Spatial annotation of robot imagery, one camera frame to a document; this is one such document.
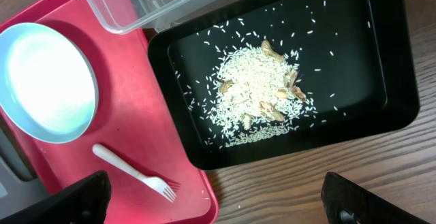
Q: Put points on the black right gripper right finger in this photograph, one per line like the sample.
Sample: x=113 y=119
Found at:
x=347 y=203

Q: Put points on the grey dishwasher rack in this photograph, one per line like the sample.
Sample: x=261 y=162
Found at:
x=20 y=186

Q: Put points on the black food waste tray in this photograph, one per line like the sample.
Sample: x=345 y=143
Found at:
x=394 y=96

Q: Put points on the red serving tray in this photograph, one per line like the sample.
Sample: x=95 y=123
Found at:
x=132 y=121

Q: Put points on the rice and food scraps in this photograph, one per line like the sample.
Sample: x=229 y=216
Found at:
x=276 y=70

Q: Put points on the light blue plate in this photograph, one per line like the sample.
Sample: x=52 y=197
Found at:
x=48 y=87

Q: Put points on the white plastic fork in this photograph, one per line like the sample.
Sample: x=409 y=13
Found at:
x=155 y=183

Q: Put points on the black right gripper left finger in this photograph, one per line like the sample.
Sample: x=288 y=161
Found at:
x=84 y=202

